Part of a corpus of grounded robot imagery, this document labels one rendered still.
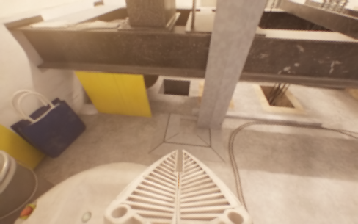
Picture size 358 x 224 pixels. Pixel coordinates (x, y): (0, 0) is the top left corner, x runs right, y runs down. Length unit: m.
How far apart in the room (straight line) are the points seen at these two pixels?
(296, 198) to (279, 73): 0.73
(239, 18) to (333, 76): 0.76
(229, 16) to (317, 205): 1.06
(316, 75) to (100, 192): 1.29
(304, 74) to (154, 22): 0.95
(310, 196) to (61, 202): 1.18
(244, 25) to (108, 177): 0.81
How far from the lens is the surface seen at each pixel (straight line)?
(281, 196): 1.06
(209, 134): 1.06
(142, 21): 0.88
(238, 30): 0.72
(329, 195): 1.23
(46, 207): 0.65
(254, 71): 1.01
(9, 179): 0.89
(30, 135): 1.12
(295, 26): 1.89
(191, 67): 0.93
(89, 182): 0.62
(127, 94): 1.09
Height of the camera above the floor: 0.86
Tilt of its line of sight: 45 degrees down
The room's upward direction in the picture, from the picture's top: straight up
